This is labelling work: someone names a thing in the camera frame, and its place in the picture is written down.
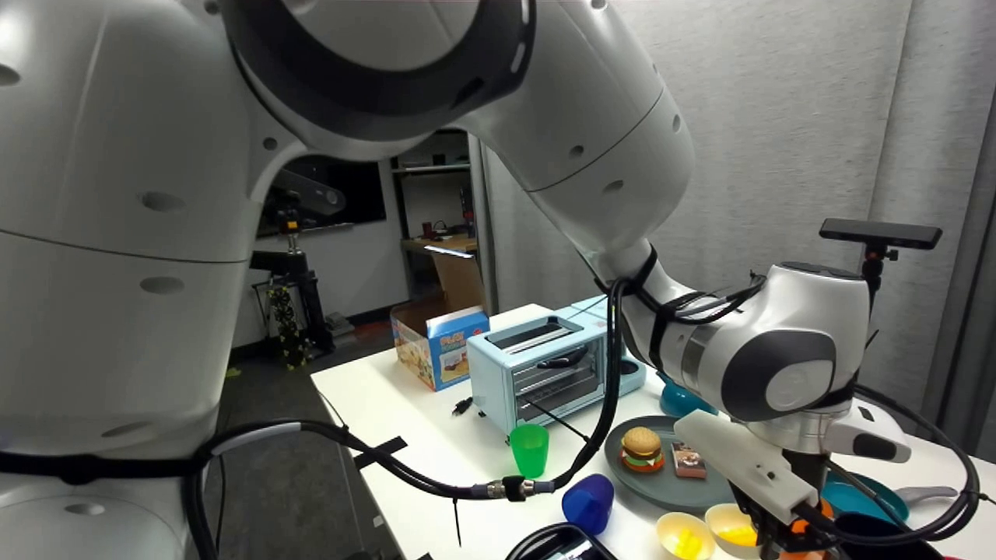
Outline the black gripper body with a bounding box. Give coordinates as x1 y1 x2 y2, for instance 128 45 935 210
783 495 826 528

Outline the yellow toy pasta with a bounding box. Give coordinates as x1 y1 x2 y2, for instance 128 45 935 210
712 515 761 550
663 520 712 556

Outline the black pan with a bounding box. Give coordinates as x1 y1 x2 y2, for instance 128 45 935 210
833 513 946 560

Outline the toy cake slice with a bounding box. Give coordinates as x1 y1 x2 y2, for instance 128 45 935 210
671 443 712 486

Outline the grey round plate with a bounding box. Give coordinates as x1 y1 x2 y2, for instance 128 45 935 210
603 414 735 513

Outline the toy burger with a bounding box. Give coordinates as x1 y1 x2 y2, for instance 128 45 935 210
618 422 671 480

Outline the blue plastic cup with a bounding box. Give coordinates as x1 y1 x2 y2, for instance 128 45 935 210
561 472 618 539

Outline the green plastic cup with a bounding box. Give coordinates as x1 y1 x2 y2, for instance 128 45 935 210
509 419 555 481

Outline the light blue toy toaster oven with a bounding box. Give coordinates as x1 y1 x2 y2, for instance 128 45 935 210
465 295 648 434

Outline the cardboard box with blue print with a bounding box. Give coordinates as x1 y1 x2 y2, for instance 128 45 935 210
389 301 492 396

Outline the grey curtain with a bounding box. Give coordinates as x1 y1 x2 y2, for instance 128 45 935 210
477 0 996 459

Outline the brown cardboard box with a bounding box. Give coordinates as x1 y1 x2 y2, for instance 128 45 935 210
403 234 485 311

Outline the background shelf unit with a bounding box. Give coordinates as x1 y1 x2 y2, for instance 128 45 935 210
389 128 477 307

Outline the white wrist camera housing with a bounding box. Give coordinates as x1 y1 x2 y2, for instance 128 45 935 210
673 410 822 520

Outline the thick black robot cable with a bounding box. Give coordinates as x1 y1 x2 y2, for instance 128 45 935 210
184 278 633 560

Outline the black camera stand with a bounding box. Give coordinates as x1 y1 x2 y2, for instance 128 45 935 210
856 241 900 315

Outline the black bar camera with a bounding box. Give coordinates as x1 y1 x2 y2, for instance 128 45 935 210
820 215 946 251

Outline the dark wall monitor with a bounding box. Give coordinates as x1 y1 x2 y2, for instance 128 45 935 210
260 152 389 235

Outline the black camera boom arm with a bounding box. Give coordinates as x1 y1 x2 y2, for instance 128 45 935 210
246 246 316 285

